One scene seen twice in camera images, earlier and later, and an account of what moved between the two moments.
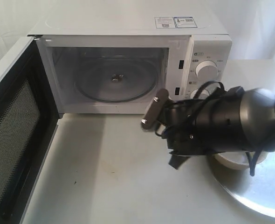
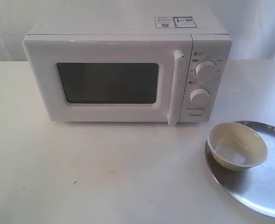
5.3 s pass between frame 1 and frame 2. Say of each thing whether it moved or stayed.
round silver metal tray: stayed
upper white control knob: stayed
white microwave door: moved
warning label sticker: stayed
